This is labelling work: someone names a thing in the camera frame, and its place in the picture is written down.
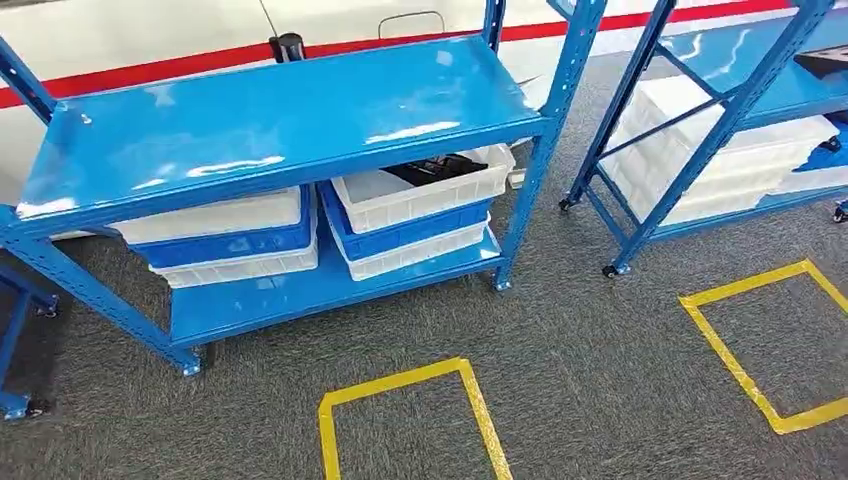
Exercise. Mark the blue plastic crate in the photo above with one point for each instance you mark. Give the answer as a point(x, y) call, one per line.
point(225, 248)
point(411, 232)

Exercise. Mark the white plastic crate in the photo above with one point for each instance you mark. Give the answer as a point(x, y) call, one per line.
point(212, 218)
point(417, 255)
point(424, 199)
point(245, 268)
point(689, 205)
point(815, 180)
point(762, 142)

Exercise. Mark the black part in crate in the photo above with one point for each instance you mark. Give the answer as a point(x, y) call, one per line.
point(434, 169)

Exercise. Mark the yellow floor tape square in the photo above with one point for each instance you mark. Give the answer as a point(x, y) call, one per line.
point(397, 382)
point(742, 283)

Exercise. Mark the black caster wheel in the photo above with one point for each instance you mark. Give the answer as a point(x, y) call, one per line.
point(566, 204)
point(609, 272)
point(831, 144)
point(840, 213)

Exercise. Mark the blue metal shelf rack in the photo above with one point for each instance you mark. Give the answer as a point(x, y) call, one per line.
point(265, 119)
point(729, 60)
point(13, 331)

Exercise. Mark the black cylindrical post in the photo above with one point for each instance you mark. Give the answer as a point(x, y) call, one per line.
point(287, 48)

